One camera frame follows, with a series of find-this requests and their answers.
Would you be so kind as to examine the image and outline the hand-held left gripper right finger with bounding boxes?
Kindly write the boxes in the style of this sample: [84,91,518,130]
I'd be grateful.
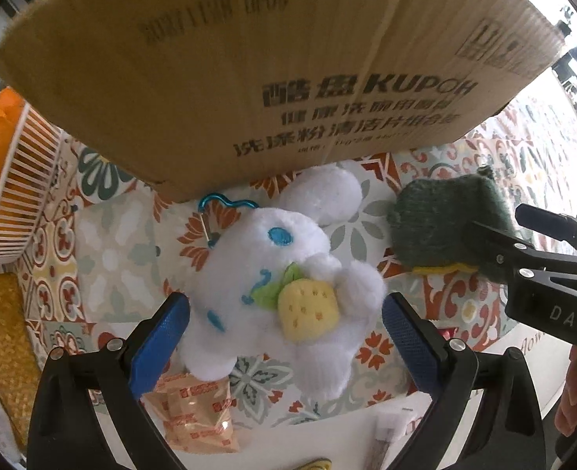
[381,292,548,470]

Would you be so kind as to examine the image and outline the small white packet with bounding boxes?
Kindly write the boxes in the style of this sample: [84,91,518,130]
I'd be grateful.
[375,410,409,441]

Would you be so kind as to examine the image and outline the clear orange snack packet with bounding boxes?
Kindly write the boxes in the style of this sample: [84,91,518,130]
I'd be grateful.
[144,371,243,454]

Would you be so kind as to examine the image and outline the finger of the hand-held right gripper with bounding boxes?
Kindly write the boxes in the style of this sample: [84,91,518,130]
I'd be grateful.
[515,203,577,258]
[467,220,577,277]

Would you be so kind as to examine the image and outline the white plush bunny toy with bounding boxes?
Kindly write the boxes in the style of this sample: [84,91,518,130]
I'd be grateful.
[177,166,387,400]

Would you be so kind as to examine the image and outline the yellow woven tissue box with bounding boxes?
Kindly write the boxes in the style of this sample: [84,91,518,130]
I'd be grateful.
[0,271,42,451]

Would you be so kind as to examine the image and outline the white slatted fruit basket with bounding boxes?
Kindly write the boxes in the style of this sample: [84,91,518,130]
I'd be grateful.
[0,103,67,268]

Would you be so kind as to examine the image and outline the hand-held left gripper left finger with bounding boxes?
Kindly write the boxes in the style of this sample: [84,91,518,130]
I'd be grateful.
[27,291,191,470]

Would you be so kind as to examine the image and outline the green knitted toy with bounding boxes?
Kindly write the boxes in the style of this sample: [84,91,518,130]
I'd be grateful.
[386,165,534,285]

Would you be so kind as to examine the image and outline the brown cardboard box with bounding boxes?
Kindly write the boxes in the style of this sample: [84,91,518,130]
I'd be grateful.
[0,0,568,202]

